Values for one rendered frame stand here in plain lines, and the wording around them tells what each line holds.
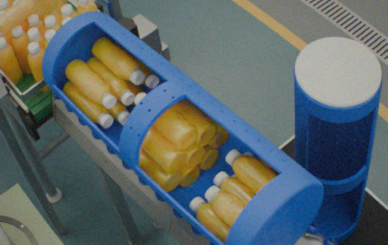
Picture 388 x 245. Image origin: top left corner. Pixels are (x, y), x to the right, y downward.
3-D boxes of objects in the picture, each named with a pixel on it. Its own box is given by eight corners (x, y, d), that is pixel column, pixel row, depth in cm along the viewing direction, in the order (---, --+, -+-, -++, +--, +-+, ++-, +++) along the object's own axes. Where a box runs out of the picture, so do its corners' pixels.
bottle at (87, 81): (69, 82, 208) (103, 115, 198) (61, 70, 202) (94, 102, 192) (86, 66, 209) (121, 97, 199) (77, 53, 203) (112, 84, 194)
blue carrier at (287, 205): (250, 286, 172) (235, 248, 149) (59, 106, 219) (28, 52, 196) (326, 213, 179) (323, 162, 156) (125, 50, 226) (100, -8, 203)
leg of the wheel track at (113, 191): (134, 250, 289) (99, 169, 240) (126, 241, 292) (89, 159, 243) (145, 242, 290) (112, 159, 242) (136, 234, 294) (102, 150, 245)
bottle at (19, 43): (39, 58, 239) (27, 23, 225) (39, 73, 235) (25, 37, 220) (22, 62, 239) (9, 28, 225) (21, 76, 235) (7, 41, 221)
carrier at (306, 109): (280, 207, 276) (313, 258, 259) (276, 59, 208) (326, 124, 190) (337, 176, 281) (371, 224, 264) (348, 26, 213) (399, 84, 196)
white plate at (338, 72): (278, 56, 207) (278, 59, 207) (327, 120, 190) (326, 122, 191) (348, 25, 212) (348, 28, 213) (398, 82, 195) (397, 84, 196)
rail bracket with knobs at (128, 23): (122, 60, 233) (116, 39, 225) (109, 50, 236) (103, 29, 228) (145, 44, 236) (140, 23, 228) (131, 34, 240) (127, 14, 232)
